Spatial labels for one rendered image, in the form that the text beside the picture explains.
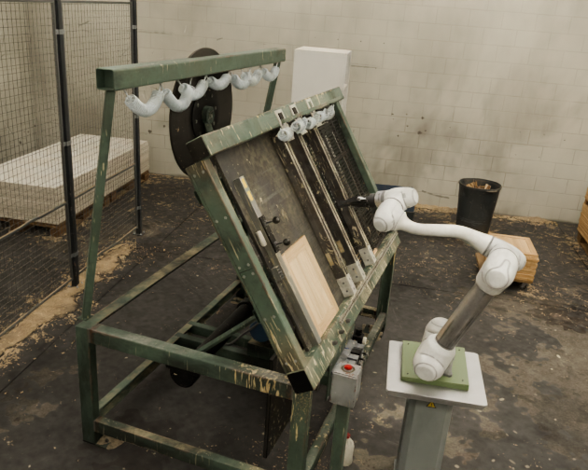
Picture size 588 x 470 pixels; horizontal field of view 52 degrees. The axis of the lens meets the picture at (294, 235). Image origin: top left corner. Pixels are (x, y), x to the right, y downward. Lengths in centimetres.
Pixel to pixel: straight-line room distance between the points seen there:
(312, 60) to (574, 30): 334
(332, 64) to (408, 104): 175
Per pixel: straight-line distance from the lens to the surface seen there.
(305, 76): 702
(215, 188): 280
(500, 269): 275
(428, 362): 303
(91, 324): 360
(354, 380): 293
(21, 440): 414
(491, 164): 860
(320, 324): 331
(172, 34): 889
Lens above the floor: 255
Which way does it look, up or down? 21 degrees down
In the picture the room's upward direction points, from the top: 4 degrees clockwise
